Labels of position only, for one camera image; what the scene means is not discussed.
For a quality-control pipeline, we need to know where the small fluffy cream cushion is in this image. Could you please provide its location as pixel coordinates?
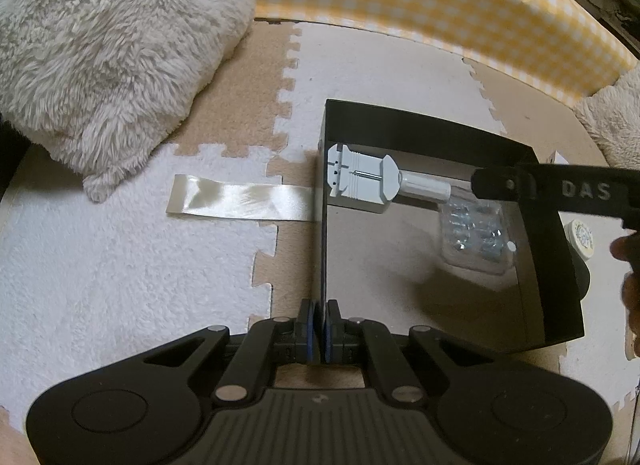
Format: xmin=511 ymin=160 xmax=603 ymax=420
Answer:
xmin=574 ymin=70 xmax=640 ymax=170

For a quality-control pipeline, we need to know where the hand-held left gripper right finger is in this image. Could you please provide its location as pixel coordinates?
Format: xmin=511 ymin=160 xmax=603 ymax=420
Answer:
xmin=324 ymin=297 xmax=497 ymax=405

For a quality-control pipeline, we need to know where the shiny silver ribbon strip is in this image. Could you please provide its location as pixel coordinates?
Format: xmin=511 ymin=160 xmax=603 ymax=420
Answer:
xmin=166 ymin=175 xmax=321 ymax=223

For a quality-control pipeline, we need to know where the grey watch link remover tool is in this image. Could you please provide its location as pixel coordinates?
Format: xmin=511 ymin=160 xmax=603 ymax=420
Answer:
xmin=327 ymin=143 xmax=453 ymax=216

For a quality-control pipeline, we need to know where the person's right hand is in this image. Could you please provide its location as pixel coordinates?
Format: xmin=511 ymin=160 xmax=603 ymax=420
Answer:
xmin=611 ymin=234 xmax=640 ymax=361

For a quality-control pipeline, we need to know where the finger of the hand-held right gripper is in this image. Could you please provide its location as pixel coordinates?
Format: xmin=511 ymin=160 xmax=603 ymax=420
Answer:
xmin=472 ymin=165 xmax=538 ymax=203

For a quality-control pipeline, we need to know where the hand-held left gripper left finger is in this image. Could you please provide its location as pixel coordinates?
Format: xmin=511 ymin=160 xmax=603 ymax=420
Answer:
xmin=142 ymin=297 xmax=318 ymax=405

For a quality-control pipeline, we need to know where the black box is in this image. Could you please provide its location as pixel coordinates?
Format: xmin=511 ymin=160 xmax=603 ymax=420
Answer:
xmin=317 ymin=98 xmax=586 ymax=356

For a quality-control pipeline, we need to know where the large fluffy cream cushion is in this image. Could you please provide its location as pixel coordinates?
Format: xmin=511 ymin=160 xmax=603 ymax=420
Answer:
xmin=0 ymin=0 xmax=257 ymax=203

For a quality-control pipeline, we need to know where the clear plastic case of screws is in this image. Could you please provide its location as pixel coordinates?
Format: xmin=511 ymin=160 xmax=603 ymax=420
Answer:
xmin=440 ymin=195 xmax=518 ymax=276

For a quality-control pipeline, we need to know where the white foam puzzle mat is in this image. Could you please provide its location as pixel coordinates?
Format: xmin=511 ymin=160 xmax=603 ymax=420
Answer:
xmin=272 ymin=24 xmax=506 ymax=156
xmin=0 ymin=142 xmax=281 ymax=426

